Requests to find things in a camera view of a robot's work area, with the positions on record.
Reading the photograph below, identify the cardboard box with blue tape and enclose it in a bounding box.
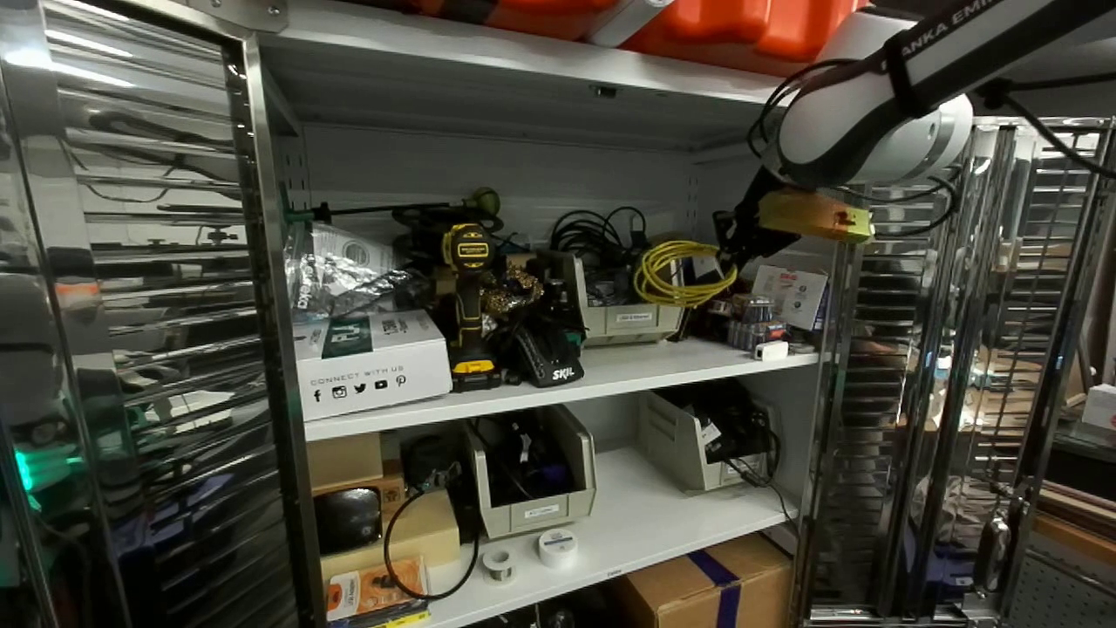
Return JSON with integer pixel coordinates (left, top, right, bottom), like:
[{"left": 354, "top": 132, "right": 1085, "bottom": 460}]
[{"left": 610, "top": 533, "right": 791, "bottom": 628}]

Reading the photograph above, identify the grey tool box bin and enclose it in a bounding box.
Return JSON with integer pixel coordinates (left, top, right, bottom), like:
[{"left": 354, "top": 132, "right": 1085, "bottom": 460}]
[{"left": 569, "top": 258, "right": 685, "bottom": 347}]

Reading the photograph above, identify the black battery charger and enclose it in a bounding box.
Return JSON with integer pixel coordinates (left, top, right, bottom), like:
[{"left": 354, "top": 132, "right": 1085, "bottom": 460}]
[{"left": 499, "top": 315, "right": 583, "bottom": 387}]

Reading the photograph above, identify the yellow black cordless drill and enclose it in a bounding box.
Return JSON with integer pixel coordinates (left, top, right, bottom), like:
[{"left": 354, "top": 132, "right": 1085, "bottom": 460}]
[{"left": 441, "top": 222, "right": 543, "bottom": 390}]

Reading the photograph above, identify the silver tray rack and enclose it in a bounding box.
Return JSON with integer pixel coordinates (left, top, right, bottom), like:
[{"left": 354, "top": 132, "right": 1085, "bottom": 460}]
[
  {"left": 0, "top": 0, "right": 321, "bottom": 628},
  {"left": 803, "top": 115, "right": 1116, "bottom": 628}
]

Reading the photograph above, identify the grey bin lower right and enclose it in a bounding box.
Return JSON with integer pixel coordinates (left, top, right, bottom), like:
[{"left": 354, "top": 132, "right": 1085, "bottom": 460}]
[{"left": 636, "top": 381, "right": 780, "bottom": 492}]

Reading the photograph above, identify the white shelf unit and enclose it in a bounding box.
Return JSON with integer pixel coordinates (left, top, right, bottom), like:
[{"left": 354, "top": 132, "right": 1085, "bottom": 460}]
[{"left": 267, "top": 0, "right": 819, "bottom": 628}]

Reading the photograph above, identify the yellow cable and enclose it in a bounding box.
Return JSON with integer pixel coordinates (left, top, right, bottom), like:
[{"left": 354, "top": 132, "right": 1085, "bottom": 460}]
[{"left": 632, "top": 237, "right": 744, "bottom": 309}]

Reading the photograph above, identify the white tape roll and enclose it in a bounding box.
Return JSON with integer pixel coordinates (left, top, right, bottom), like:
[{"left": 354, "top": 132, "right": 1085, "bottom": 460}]
[
  {"left": 483, "top": 546, "right": 515, "bottom": 582},
  {"left": 539, "top": 530, "right": 581, "bottom": 564}
]

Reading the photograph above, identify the grey bin lower middle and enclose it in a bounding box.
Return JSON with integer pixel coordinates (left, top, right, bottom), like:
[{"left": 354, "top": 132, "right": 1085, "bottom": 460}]
[{"left": 463, "top": 406, "right": 596, "bottom": 540}]

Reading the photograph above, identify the silver tray rack left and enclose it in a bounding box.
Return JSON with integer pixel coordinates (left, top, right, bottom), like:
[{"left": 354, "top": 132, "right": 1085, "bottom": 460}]
[{"left": 0, "top": 0, "right": 321, "bottom": 628}]

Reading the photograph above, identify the thin black cable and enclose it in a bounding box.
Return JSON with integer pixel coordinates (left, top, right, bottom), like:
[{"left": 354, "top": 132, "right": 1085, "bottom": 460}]
[{"left": 381, "top": 463, "right": 486, "bottom": 606}]

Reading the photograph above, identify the silver tray rack right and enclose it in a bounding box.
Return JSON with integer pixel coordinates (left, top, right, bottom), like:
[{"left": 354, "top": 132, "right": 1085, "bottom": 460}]
[{"left": 803, "top": 115, "right": 1116, "bottom": 628}]

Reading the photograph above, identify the white product box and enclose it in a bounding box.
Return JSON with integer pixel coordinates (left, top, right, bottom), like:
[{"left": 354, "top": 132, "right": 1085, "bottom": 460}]
[{"left": 292, "top": 309, "right": 453, "bottom": 423}]

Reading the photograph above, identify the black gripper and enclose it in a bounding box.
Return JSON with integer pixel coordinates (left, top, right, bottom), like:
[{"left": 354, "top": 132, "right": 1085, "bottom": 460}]
[{"left": 713, "top": 172, "right": 791, "bottom": 268}]

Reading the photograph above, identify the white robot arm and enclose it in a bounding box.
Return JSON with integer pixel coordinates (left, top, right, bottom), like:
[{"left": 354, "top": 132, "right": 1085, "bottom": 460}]
[{"left": 714, "top": 0, "right": 1116, "bottom": 264}]

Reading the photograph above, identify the orange plastic container top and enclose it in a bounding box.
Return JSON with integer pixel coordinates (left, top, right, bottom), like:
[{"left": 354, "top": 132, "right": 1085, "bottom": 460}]
[{"left": 399, "top": 0, "right": 868, "bottom": 66}]

